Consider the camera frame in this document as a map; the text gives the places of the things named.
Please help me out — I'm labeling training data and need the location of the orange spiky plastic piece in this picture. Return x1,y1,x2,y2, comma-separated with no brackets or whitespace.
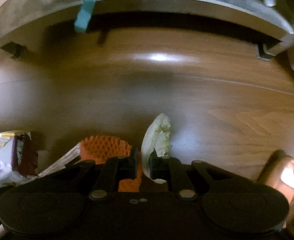
80,135,142,192

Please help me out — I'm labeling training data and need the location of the clear chopstick wrapper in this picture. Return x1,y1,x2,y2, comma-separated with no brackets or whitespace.
38,142,81,178

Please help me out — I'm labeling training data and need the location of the purple white snack wrapper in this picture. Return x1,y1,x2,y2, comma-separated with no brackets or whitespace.
0,130,38,188

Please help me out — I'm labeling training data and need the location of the teal fabric strap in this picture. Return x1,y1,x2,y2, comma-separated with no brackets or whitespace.
73,0,102,34

